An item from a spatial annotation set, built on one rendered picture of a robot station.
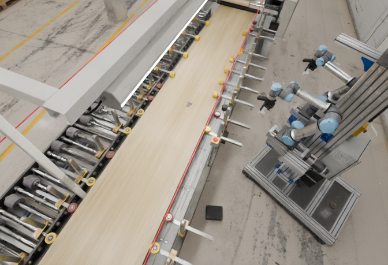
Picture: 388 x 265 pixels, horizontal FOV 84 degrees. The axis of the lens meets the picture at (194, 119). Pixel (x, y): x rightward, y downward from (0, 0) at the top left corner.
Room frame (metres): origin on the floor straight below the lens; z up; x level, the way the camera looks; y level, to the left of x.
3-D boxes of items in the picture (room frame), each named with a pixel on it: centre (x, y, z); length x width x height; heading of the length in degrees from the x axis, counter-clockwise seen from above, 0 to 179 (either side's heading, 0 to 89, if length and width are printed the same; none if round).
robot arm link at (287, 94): (1.30, -0.76, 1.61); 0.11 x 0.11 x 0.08; 55
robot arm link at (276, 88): (1.34, -0.67, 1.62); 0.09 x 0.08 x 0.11; 55
